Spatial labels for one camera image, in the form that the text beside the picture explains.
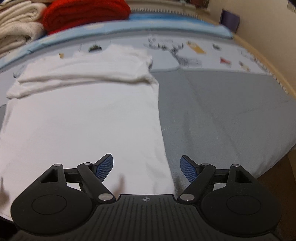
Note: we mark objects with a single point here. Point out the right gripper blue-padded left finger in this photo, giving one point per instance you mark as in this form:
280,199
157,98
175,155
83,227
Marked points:
90,177

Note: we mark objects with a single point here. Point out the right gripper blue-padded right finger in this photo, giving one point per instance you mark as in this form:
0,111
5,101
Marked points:
202,178

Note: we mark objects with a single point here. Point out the white long-sleeve shirt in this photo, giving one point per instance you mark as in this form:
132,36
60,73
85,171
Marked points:
77,109

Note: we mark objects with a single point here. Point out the grey printed bed sheet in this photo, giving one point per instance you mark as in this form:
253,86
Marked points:
217,103

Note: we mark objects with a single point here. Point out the purple paper bag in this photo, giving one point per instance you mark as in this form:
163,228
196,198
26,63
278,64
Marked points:
230,20

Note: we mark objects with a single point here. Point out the light blue folded sheet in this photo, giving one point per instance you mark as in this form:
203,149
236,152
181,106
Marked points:
137,21

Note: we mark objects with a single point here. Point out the red folded blanket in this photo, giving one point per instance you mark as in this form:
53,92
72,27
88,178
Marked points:
62,15

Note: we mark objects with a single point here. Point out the cream folded quilt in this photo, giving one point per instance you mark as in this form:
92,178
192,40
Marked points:
21,23

